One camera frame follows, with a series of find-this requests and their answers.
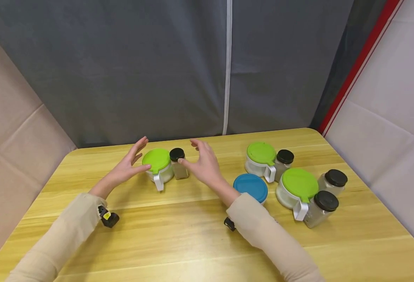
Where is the blue lid seasoning jar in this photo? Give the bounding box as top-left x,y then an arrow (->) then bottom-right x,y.
232,173 -> 269,206

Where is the large green lid seasoning jar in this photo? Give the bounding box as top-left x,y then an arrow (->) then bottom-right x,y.
275,167 -> 320,222

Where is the person's right hand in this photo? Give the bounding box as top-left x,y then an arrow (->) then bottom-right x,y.
177,138 -> 229,191

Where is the black cap spice bottle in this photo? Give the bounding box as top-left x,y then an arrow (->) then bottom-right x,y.
169,148 -> 190,180
274,149 -> 295,181
317,169 -> 349,197
303,190 -> 340,229

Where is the person's right forearm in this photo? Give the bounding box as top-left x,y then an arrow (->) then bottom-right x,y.
215,181 -> 327,282

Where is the person's left hand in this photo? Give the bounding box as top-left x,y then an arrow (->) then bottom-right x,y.
101,136 -> 152,195

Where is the person's left forearm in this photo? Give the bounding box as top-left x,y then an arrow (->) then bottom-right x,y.
4,181 -> 113,282

